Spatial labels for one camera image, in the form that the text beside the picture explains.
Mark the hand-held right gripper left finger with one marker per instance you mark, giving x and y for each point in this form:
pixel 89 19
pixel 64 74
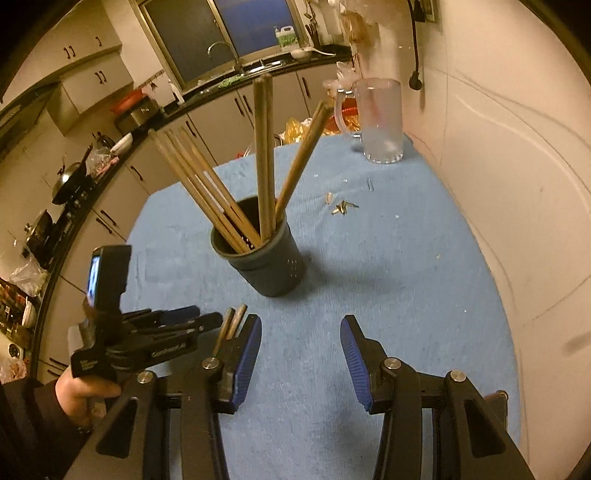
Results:
pixel 247 364

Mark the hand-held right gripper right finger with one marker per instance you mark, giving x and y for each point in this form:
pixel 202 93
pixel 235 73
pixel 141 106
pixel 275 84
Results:
pixel 355 364

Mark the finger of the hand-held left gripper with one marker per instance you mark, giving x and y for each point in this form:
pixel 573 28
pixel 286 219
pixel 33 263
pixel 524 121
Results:
pixel 203 323
pixel 178 314

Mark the brown wooden chopstick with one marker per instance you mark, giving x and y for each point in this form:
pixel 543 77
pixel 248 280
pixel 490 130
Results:
pixel 238 321
pixel 226 325

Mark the dark round utensil holder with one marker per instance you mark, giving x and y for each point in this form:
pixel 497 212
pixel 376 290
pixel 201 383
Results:
pixel 272 272

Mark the bunch of wooden chopsticks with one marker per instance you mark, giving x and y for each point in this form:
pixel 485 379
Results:
pixel 264 161

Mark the person's left forearm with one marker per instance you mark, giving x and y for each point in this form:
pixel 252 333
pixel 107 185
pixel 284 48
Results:
pixel 32 424

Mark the person's left hand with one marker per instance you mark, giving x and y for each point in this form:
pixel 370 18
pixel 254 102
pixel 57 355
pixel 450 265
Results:
pixel 78 392

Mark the blue table cloth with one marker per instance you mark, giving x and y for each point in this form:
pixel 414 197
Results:
pixel 369 258

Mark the gas stove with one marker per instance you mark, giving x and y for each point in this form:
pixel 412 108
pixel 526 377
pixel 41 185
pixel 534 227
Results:
pixel 69 217

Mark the black pot with lid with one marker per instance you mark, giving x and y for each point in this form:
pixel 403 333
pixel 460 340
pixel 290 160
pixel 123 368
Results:
pixel 39 230

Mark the beige base cabinets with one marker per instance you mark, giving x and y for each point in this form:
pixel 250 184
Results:
pixel 152 170

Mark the pile of small screws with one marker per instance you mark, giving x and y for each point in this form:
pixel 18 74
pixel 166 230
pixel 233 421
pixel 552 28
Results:
pixel 344 207

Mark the black wok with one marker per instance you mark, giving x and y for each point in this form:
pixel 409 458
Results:
pixel 69 180

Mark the dark kettle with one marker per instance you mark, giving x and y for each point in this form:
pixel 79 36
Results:
pixel 105 142

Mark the metal countertop box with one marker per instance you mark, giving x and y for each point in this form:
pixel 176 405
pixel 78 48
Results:
pixel 138 117

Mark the yellow plastic bag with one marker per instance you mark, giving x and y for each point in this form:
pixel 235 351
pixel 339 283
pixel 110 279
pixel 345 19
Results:
pixel 293 129

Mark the red plastic basin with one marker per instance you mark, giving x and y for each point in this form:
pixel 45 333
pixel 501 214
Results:
pixel 127 101

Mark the white squeeze bottle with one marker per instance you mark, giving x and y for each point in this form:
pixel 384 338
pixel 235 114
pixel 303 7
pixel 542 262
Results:
pixel 178 92

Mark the frosted glass mug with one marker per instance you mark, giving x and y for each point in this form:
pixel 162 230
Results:
pixel 383 134

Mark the green dish cloth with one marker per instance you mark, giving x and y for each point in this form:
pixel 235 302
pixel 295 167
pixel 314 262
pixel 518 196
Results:
pixel 231 82

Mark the black range hood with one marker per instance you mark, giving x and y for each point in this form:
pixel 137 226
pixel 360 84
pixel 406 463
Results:
pixel 23 115

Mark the chrome sink faucet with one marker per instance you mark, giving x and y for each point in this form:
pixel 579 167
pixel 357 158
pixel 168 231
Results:
pixel 235 60

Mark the sliding kitchen window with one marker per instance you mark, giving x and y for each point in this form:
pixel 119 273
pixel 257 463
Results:
pixel 198 41

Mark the white plastic bag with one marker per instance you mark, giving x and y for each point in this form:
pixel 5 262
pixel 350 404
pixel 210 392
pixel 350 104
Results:
pixel 341 78

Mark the small white bowl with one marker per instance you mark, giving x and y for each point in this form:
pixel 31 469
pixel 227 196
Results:
pixel 300 53

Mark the white detergent jug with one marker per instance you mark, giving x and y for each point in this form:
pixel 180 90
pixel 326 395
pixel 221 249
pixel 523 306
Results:
pixel 286 37

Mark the hanging clear plastic bag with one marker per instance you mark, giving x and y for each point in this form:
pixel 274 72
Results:
pixel 369 23

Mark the beige wall cabinets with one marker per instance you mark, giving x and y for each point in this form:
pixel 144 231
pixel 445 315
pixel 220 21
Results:
pixel 74 69

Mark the wall outlet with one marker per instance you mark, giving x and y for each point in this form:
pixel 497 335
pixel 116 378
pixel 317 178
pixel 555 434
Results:
pixel 427 11

